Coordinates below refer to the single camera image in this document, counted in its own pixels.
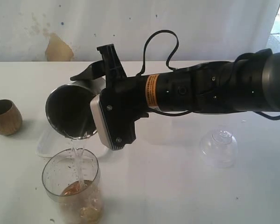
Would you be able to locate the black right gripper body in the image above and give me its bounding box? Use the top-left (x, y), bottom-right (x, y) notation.
top-left (96, 44), bottom-right (151, 122)

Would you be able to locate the stainless steel tumbler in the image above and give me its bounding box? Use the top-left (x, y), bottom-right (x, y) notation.
top-left (45, 77), bottom-right (105, 140)

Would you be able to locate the clear graduated shaker cup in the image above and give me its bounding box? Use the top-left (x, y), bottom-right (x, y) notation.
top-left (42, 148), bottom-right (104, 224)

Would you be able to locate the brown wooden cup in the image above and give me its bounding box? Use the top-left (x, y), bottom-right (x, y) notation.
top-left (0, 99), bottom-right (22, 136)

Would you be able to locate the clear dome strainer lid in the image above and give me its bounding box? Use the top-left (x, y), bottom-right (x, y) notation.
top-left (199, 129), bottom-right (238, 168)

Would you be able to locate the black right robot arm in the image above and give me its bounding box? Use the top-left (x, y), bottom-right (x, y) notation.
top-left (71, 44), bottom-right (280, 121)

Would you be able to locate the white rectangular tray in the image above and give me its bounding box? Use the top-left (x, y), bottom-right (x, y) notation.
top-left (36, 126), bottom-right (112, 159)

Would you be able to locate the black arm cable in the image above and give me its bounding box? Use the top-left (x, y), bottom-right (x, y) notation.
top-left (137, 29), bottom-right (280, 122)

